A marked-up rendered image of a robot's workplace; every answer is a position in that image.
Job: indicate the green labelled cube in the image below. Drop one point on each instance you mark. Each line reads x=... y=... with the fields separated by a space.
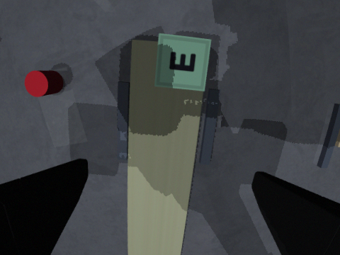
x=182 y=62

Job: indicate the red cylinder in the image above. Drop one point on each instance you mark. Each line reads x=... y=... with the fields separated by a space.
x=43 y=83

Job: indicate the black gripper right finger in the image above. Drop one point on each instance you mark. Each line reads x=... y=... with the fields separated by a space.
x=301 y=222

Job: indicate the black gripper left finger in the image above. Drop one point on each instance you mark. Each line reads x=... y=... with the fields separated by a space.
x=35 y=209

